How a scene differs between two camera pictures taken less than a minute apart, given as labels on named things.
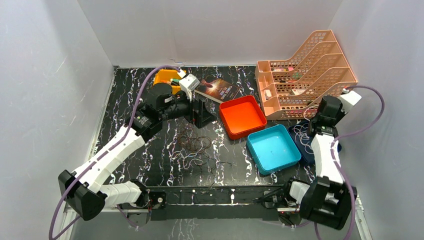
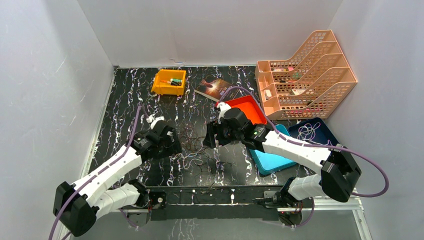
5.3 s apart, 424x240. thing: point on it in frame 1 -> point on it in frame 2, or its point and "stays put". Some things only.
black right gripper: (340, 114) -> (211, 129)
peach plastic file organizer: (293, 89) stays put
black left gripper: (195, 111) -> (173, 142)
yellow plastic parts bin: (164, 76) stays put
